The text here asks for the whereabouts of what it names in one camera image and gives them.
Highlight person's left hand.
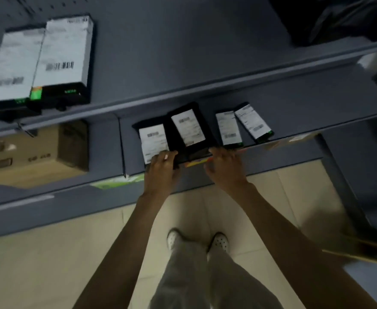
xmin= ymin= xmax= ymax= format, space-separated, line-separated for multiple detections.
xmin=143 ymin=150 xmax=180 ymax=196

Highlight person's white shoe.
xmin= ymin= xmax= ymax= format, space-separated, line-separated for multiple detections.
xmin=207 ymin=232 xmax=230 ymax=253
xmin=167 ymin=229 xmax=185 ymax=252

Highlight person's left white shoe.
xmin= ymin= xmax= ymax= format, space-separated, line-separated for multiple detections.
xmin=167 ymin=229 xmax=185 ymax=252

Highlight large black packet white label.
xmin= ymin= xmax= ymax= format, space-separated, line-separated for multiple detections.
xmin=164 ymin=102 xmax=219 ymax=169

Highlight pale shelf edge label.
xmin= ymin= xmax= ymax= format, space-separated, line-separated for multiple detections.
xmin=267 ymin=133 xmax=319 ymax=149

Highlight person's right hand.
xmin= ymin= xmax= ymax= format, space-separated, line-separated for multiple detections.
xmin=204 ymin=147 xmax=250 ymax=194

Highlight person's right white shoe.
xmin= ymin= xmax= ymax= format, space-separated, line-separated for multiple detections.
xmin=207 ymin=232 xmax=230 ymax=253

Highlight yellow shelf edge label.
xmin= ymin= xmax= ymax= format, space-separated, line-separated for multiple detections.
xmin=181 ymin=158 xmax=215 ymax=168

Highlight person's right forearm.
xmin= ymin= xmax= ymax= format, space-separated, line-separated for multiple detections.
xmin=227 ymin=183 xmax=377 ymax=309

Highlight black box white label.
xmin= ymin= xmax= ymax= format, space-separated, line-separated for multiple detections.
xmin=29 ymin=15 xmax=94 ymax=110
xmin=0 ymin=26 xmax=47 ymax=121

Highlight dark bag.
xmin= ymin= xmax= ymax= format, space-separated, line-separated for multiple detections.
xmin=267 ymin=0 xmax=377 ymax=47

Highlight person's left forearm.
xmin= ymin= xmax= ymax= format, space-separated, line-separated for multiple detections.
xmin=72 ymin=190 xmax=169 ymax=309

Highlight slim black packet white label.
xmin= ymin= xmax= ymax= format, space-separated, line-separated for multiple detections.
xmin=233 ymin=103 xmax=275 ymax=144
xmin=215 ymin=110 xmax=244 ymax=148

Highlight wooden stick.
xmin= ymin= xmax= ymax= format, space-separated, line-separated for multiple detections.
xmin=322 ymin=237 xmax=377 ymax=265

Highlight green shelf edge label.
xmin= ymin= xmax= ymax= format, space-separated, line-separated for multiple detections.
xmin=90 ymin=174 xmax=145 ymax=190

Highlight person's light grey trousers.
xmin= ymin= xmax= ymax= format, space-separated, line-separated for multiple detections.
xmin=149 ymin=243 xmax=284 ymax=309

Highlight brown cardboard box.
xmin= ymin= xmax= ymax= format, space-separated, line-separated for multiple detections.
xmin=0 ymin=120 xmax=90 ymax=189

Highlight grey metal shelf unit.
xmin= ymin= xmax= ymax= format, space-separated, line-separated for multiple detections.
xmin=0 ymin=0 xmax=377 ymax=242

